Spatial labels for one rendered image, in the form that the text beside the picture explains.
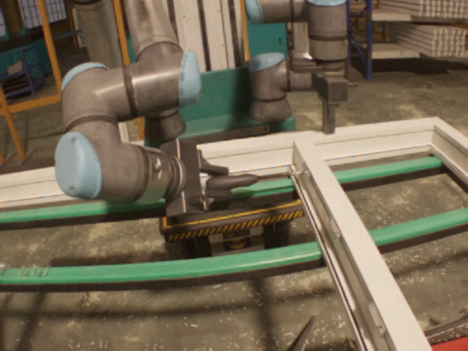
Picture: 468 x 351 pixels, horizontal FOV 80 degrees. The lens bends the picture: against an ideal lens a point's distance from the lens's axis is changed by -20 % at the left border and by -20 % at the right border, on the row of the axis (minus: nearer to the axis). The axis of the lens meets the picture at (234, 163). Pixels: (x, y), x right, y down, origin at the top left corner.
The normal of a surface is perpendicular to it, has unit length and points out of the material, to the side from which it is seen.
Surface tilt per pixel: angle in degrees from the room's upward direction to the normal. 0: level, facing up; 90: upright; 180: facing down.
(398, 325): 0
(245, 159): 90
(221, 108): 90
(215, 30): 90
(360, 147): 90
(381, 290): 0
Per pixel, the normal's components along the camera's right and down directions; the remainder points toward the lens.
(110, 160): 0.79, -0.22
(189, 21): 0.17, 0.47
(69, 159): -0.57, -0.03
